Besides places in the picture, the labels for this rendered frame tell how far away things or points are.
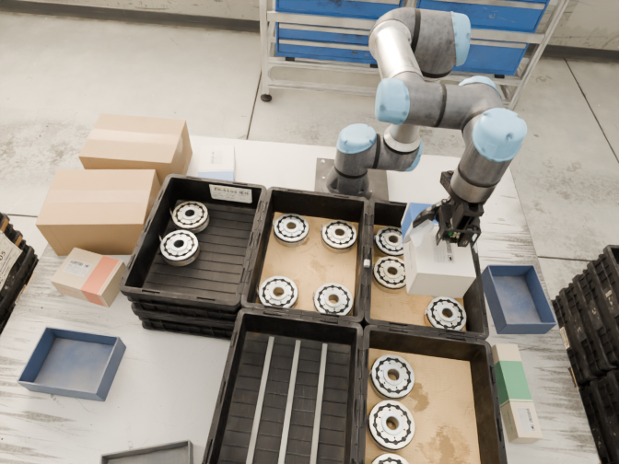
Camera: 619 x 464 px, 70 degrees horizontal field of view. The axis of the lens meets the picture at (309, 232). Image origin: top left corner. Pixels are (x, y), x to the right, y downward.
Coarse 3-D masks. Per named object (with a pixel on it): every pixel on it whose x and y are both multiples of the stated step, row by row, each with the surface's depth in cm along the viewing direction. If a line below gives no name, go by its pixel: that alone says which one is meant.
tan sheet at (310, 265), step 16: (320, 224) 134; (352, 224) 134; (272, 240) 129; (320, 240) 130; (272, 256) 126; (288, 256) 126; (304, 256) 126; (320, 256) 127; (336, 256) 127; (352, 256) 127; (272, 272) 123; (288, 272) 123; (304, 272) 123; (320, 272) 123; (336, 272) 124; (352, 272) 124; (304, 288) 120; (352, 288) 121; (304, 304) 117
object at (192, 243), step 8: (176, 232) 125; (184, 232) 125; (168, 240) 123; (192, 240) 124; (160, 248) 122; (168, 248) 122; (192, 248) 122; (168, 256) 120; (176, 256) 121; (184, 256) 120
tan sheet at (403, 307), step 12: (372, 264) 126; (372, 288) 121; (372, 300) 119; (384, 300) 119; (396, 300) 119; (408, 300) 119; (420, 300) 120; (456, 300) 120; (372, 312) 117; (384, 312) 117; (396, 312) 117; (408, 312) 117; (420, 312) 117; (420, 324) 115
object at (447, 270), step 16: (416, 208) 99; (432, 240) 94; (416, 256) 91; (432, 256) 91; (448, 256) 91; (464, 256) 92; (416, 272) 89; (432, 272) 89; (448, 272) 89; (464, 272) 89; (416, 288) 94; (432, 288) 93; (448, 288) 93; (464, 288) 92
